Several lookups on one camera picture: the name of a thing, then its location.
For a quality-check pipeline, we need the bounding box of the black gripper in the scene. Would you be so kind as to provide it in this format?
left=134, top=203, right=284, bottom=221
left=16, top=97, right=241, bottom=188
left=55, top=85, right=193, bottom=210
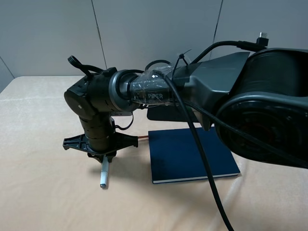
left=63, top=115, right=139, bottom=164

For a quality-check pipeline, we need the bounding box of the white marker pen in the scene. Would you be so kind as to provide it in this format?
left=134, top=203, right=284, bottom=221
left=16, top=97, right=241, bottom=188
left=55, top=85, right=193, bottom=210
left=100, top=156, right=109, bottom=189

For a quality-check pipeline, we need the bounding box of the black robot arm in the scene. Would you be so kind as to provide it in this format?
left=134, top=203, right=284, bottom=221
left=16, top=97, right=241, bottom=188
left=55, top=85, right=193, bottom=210
left=64, top=49, right=308, bottom=168

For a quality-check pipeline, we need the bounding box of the black green Razer mouse pad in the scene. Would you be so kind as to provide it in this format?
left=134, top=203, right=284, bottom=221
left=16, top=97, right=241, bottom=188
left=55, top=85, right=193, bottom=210
left=147, top=106, right=187, bottom=122

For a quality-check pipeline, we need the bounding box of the dark blue notebook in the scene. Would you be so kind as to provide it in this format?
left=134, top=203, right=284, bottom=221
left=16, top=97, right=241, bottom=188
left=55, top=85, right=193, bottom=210
left=148, top=127, right=240, bottom=184

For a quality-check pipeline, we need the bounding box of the beige velvet tablecloth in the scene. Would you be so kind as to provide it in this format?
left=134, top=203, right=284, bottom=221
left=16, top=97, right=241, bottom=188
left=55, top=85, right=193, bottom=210
left=0, top=76, right=308, bottom=231

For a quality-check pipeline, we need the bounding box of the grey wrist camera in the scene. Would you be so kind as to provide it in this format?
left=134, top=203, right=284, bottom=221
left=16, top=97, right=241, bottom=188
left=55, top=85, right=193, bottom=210
left=111, top=112, right=133, bottom=116

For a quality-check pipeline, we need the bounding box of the black cable tie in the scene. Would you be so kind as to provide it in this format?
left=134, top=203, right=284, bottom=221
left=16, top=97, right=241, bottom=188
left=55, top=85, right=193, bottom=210
left=171, top=49, right=191, bottom=82

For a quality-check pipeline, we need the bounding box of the black braided cable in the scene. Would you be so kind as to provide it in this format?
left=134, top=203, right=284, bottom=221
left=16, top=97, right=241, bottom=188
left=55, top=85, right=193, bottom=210
left=145, top=31, right=270, bottom=231

